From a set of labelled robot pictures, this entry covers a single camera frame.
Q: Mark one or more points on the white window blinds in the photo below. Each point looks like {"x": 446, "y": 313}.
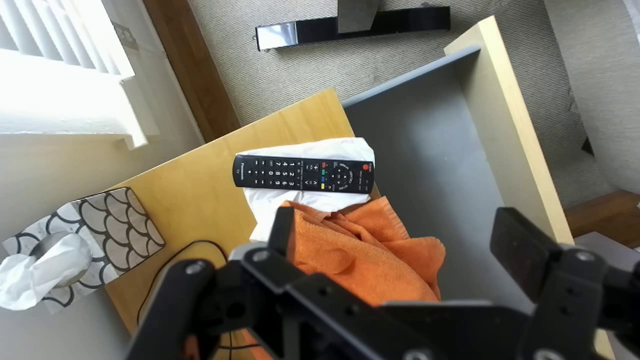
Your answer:
{"x": 65, "y": 71}

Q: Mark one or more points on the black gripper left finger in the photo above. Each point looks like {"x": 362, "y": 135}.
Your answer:
{"x": 281, "y": 231}

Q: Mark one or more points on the white paper sheet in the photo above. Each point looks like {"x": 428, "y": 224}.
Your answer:
{"x": 264, "y": 203}

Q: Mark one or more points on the patterned tissue box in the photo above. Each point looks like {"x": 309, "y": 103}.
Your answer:
{"x": 74, "y": 251}

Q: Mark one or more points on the open grey drawer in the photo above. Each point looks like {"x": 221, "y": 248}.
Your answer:
{"x": 455, "y": 143}

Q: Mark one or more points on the black tv remote control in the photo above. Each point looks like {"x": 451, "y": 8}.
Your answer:
{"x": 315, "y": 175}

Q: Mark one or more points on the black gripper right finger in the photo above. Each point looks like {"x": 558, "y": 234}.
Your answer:
{"x": 522, "y": 251}

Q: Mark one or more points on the orange towel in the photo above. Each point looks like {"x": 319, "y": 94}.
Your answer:
{"x": 366, "y": 251}

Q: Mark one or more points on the black glossy stand base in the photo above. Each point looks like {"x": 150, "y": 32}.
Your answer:
{"x": 346, "y": 24}

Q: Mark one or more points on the wooden nightstand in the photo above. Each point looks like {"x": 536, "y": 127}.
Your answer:
{"x": 193, "y": 199}

